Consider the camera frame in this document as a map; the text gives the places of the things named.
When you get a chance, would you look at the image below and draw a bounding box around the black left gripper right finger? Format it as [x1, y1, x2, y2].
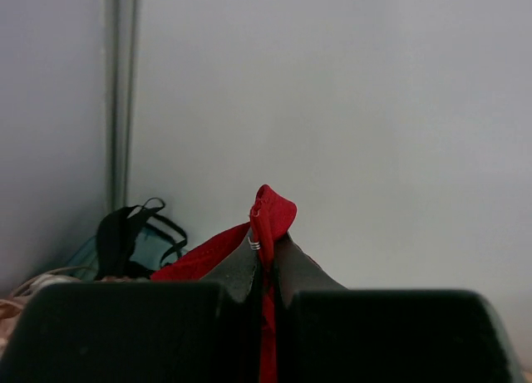
[273, 236, 522, 382]

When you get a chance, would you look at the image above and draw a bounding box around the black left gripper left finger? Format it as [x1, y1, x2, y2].
[1, 239, 260, 382]

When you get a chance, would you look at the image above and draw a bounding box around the red bra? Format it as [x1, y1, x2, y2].
[150, 184, 297, 382]

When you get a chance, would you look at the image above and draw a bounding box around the black bra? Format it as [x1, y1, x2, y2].
[95, 197, 188, 280]

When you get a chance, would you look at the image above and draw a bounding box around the teal plastic basket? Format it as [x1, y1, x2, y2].
[66, 230, 178, 281]

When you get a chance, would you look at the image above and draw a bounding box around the white clothing in basket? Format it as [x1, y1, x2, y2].
[8, 266, 96, 300]

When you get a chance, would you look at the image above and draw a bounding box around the peach satin garment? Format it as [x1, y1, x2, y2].
[0, 299, 24, 355]

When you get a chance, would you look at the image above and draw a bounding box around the left aluminium frame post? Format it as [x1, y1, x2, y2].
[102, 0, 138, 211]

